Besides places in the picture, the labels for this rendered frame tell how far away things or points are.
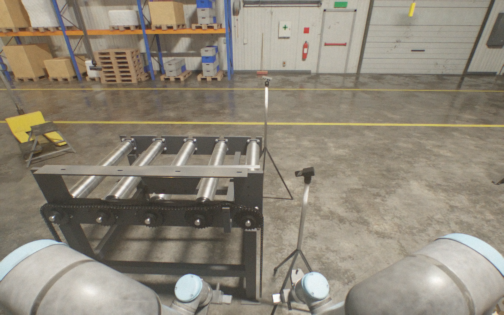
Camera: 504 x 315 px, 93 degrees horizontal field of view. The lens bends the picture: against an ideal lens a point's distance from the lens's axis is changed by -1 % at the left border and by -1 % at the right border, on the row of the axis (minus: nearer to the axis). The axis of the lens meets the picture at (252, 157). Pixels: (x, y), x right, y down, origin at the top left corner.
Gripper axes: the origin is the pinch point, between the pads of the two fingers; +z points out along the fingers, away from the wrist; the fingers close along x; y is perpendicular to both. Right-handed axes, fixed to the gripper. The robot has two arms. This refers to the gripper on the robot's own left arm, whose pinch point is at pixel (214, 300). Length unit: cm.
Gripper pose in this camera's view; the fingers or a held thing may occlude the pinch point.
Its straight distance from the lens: 131.7
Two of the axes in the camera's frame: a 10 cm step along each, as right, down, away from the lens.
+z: 1.7, 6.0, 7.8
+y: 0.9, -8.0, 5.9
